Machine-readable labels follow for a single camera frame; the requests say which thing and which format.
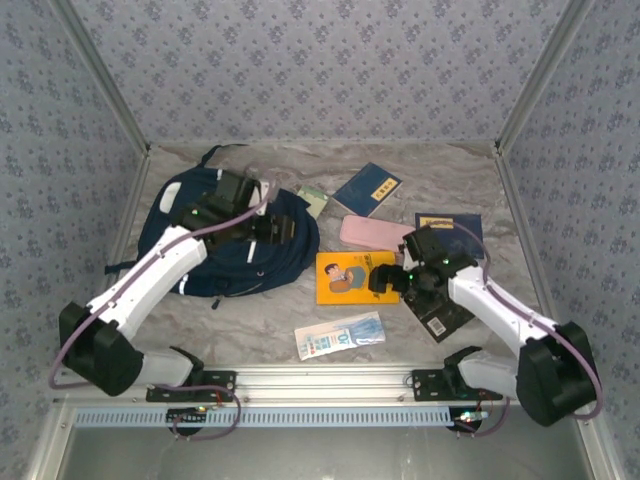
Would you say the slotted grey cable duct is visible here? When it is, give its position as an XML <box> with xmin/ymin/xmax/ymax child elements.
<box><xmin>74</xmin><ymin>405</ymin><xmax>456</xmax><ymax>429</ymax></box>

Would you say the small green notebook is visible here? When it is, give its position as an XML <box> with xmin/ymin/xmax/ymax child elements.
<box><xmin>297</xmin><ymin>185</ymin><xmax>330</xmax><ymax>220</ymax></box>

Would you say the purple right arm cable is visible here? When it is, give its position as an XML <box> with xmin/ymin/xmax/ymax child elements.
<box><xmin>449</xmin><ymin>221</ymin><xmax>604</xmax><ymax>437</ymax></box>

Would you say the navy blue backpack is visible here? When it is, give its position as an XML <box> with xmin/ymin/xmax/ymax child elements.
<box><xmin>104</xmin><ymin>144</ymin><xmax>321</xmax><ymax>310</ymax></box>

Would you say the aluminium frame rail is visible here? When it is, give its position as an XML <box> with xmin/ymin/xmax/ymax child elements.
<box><xmin>54</xmin><ymin>364</ymin><xmax>599</xmax><ymax>404</ymax></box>

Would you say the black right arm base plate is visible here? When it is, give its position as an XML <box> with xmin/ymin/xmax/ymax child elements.
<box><xmin>410</xmin><ymin>369</ymin><xmax>504</xmax><ymax>402</ymax></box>

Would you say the blue white pen pack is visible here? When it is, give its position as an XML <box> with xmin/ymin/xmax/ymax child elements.
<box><xmin>293</xmin><ymin>310</ymin><xmax>387</xmax><ymax>362</ymax></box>

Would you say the pink pencil case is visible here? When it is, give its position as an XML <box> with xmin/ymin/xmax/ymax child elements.
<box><xmin>339</xmin><ymin>214</ymin><xmax>417</xmax><ymax>251</ymax></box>

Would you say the aluminium corner post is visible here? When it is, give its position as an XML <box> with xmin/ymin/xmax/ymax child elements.
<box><xmin>49</xmin><ymin>0</ymin><xmax>152</xmax><ymax>157</ymax></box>
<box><xmin>493</xmin><ymin>0</ymin><xmax>597</xmax><ymax>156</ymax></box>

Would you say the teal blue book gold label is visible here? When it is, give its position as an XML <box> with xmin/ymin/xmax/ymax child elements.
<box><xmin>332</xmin><ymin>162</ymin><xmax>404</xmax><ymax>219</ymax></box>

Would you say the dark navy book gold label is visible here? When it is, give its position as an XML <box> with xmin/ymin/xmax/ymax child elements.
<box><xmin>414</xmin><ymin>213</ymin><xmax>485</xmax><ymax>259</ymax></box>

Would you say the black book with barcode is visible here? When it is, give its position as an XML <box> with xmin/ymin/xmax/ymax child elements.
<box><xmin>402</xmin><ymin>289</ymin><xmax>474</xmax><ymax>345</ymax></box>

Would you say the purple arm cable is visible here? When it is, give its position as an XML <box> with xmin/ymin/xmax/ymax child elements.
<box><xmin>449</xmin><ymin>221</ymin><xmax>604</xmax><ymax>437</ymax></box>
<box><xmin>48</xmin><ymin>172</ymin><xmax>279</xmax><ymax>442</ymax></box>

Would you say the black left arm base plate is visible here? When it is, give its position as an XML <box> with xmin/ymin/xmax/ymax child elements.
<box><xmin>145</xmin><ymin>369</ymin><xmax>237</xmax><ymax>402</ymax></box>

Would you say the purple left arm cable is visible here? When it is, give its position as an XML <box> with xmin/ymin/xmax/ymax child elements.
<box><xmin>48</xmin><ymin>172</ymin><xmax>279</xmax><ymax>442</ymax></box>

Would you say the yellow cartoon book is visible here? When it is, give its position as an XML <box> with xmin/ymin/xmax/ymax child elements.
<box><xmin>315</xmin><ymin>250</ymin><xmax>401</xmax><ymax>306</ymax></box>

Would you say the grey metal lower shelf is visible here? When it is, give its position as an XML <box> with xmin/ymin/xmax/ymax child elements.
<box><xmin>24</xmin><ymin>404</ymin><xmax>621</xmax><ymax>480</ymax></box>

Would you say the small controller board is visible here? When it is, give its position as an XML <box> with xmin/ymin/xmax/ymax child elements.
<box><xmin>452</xmin><ymin>409</ymin><xmax>489</xmax><ymax>431</ymax></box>
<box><xmin>166</xmin><ymin>407</ymin><xmax>209</xmax><ymax>426</ymax></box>

